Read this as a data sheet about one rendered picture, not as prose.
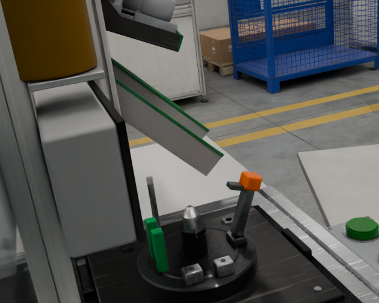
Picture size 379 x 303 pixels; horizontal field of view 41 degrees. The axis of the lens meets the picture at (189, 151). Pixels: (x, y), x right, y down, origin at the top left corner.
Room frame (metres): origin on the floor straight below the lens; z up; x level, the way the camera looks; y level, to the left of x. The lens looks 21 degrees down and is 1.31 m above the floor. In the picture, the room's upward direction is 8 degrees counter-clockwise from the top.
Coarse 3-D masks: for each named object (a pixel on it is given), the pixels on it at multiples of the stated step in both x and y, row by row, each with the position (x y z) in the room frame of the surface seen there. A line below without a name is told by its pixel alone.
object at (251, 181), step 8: (248, 176) 0.52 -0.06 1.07; (256, 176) 0.53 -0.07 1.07; (232, 184) 0.52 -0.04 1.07; (240, 184) 0.53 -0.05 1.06; (248, 184) 0.52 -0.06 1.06; (256, 184) 0.52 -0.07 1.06; (240, 192) 0.53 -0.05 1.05; (248, 192) 0.52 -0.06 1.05; (240, 200) 0.53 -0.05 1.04; (248, 200) 0.52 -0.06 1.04; (240, 208) 0.52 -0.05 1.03; (248, 208) 0.52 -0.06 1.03; (240, 216) 0.52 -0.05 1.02; (232, 224) 0.53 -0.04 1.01; (240, 224) 0.52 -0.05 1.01; (232, 232) 0.52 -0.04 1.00; (240, 232) 0.52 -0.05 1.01
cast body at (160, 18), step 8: (144, 0) 0.75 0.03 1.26; (152, 0) 0.75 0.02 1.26; (160, 0) 0.75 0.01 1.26; (168, 0) 0.75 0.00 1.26; (144, 8) 0.75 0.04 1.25; (152, 8) 0.75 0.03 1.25; (160, 8) 0.75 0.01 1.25; (168, 8) 0.75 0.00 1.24; (128, 16) 0.77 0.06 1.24; (136, 16) 0.75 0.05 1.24; (144, 16) 0.75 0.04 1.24; (152, 16) 0.75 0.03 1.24; (160, 16) 0.75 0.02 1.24; (168, 16) 0.75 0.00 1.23; (152, 24) 0.75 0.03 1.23; (160, 24) 0.75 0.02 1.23; (168, 24) 0.75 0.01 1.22; (176, 24) 0.75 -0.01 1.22
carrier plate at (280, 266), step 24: (216, 216) 0.63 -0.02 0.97; (264, 240) 0.55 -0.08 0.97; (96, 264) 0.55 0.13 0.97; (120, 264) 0.54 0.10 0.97; (264, 264) 0.50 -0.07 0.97; (288, 264) 0.49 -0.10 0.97; (312, 264) 0.49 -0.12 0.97; (96, 288) 0.50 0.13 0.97; (120, 288) 0.49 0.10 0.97; (264, 288) 0.46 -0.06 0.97; (288, 288) 0.45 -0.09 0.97; (312, 288) 0.44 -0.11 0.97; (336, 288) 0.44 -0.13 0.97
